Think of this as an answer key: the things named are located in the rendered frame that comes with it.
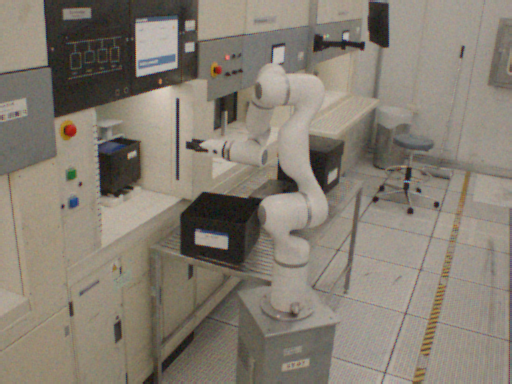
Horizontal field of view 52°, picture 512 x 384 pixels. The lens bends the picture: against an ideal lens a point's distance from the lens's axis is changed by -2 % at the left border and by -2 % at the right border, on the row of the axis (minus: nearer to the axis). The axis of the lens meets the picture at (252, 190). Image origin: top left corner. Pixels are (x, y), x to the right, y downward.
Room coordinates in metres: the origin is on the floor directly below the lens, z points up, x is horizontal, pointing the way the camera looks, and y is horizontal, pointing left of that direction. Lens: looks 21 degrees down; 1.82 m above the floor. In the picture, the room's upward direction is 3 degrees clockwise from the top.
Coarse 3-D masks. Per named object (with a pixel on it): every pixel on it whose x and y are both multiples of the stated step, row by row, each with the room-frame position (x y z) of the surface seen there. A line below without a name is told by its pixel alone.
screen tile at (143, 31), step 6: (138, 30) 1.99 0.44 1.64; (144, 30) 2.03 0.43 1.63; (150, 30) 2.06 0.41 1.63; (156, 30) 2.10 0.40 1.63; (138, 36) 1.99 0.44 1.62; (144, 36) 2.03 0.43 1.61; (150, 36) 2.06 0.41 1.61; (156, 36) 2.10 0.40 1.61; (156, 42) 2.10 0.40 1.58; (138, 48) 1.99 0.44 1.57; (144, 48) 2.03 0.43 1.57; (150, 48) 2.06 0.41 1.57; (156, 48) 2.10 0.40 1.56; (138, 54) 1.99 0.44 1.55; (144, 54) 2.03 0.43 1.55; (150, 54) 2.06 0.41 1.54
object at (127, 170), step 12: (108, 120) 2.29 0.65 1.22; (120, 120) 2.30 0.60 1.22; (108, 132) 2.25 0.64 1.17; (132, 144) 2.27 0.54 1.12; (108, 156) 2.13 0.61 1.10; (120, 156) 2.19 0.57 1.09; (132, 156) 2.26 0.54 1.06; (108, 168) 2.13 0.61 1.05; (120, 168) 2.19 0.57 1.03; (132, 168) 2.26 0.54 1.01; (108, 180) 2.13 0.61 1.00; (120, 180) 2.18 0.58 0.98; (132, 180) 2.26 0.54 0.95; (108, 192) 2.19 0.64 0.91
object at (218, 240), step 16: (208, 192) 2.21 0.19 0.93; (192, 208) 2.09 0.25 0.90; (208, 208) 2.21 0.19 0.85; (224, 208) 2.19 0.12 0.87; (240, 208) 2.18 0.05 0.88; (256, 208) 2.06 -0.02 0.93; (192, 224) 1.94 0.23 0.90; (208, 224) 1.93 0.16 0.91; (224, 224) 1.91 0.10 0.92; (240, 224) 1.90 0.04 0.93; (256, 224) 2.07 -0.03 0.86; (192, 240) 1.94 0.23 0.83; (208, 240) 1.93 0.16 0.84; (224, 240) 1.91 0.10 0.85; (240, 240) 1.90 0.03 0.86; (256, 240) 2.09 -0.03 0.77; (208, 256) 1.93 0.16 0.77; (224, 256) 1.91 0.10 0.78; (240, 256) 1.89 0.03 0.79
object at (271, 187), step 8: (264, 184) 2.54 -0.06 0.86; (272, 184) 2.54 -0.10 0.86; (280, 184) 2.55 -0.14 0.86; (288, 184) 2.48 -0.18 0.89; (296, 184) 2.56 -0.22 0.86; (256, 192) 2.42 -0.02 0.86; (264, 192) 2.43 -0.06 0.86; (272, 192) 2.43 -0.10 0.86; (280, 192) 2.44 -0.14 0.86; (288, 192) 2.44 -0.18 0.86
